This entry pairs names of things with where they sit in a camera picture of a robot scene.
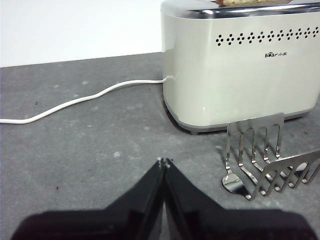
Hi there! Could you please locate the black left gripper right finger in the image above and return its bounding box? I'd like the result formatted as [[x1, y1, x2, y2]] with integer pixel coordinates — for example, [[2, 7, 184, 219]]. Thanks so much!
[[164, 161, 320, 240]]

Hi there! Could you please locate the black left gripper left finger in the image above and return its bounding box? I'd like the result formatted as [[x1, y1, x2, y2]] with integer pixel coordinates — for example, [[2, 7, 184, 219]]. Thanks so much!
[[9, 159, 166, 240]]

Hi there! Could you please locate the brown bread slice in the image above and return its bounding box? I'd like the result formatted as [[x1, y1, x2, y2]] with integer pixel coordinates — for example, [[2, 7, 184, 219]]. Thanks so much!
[[216, 0, 292, 7]]

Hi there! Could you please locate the stainless steel bread rack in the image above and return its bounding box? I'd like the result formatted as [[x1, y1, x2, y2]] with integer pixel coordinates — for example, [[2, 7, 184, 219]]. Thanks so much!
[[221, 112, 320, 201]]

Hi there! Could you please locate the cream two-slot toaster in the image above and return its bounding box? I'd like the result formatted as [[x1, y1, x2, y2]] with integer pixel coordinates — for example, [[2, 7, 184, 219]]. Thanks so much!
[[159, 0, 320, 136]]

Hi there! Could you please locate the white power cord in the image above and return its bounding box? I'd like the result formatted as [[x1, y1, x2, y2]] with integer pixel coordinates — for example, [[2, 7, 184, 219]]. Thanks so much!
[[0, 79, 166, 125]]

